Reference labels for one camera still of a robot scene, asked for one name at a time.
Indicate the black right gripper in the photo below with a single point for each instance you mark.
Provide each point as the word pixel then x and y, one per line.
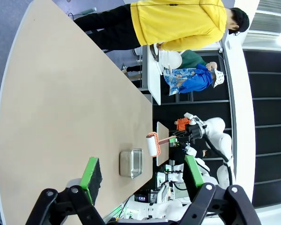
pixel 194 132

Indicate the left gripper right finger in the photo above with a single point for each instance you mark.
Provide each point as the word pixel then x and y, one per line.
pixel 193 173

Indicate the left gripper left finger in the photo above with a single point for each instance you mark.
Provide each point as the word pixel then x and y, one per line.
pixel 91 182

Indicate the salmon lint roller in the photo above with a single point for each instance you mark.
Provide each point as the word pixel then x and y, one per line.
pixel 152 146

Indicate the white round plate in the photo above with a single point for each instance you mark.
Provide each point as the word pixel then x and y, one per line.
pixel 175 59

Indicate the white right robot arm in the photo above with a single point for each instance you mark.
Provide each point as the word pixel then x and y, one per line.
pixel 221 140

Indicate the orange jacket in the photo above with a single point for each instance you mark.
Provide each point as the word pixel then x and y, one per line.
pixel 182 123

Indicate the brown background table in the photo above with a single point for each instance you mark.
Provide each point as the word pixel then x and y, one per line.
pixel 162 140

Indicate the grey electronics box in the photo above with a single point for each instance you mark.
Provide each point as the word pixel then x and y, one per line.
pixel 179 191

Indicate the stainless steel tray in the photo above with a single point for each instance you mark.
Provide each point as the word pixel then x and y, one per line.
pixel 131 164

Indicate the person in blue with hat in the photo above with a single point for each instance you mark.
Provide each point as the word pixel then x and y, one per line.
pixel 196 79

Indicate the white side table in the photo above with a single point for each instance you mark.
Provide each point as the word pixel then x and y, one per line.
pixel 153 79

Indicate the person in green sweater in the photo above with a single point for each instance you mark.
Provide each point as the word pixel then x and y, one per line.
pixel 192 59

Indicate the person in yellow hoodie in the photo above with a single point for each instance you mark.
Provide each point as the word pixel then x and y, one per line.
pixel 178 21

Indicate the teal bottle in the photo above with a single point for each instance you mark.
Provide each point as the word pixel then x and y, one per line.
pixel 89 10

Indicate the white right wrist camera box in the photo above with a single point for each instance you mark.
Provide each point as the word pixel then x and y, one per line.
pixel 189 115

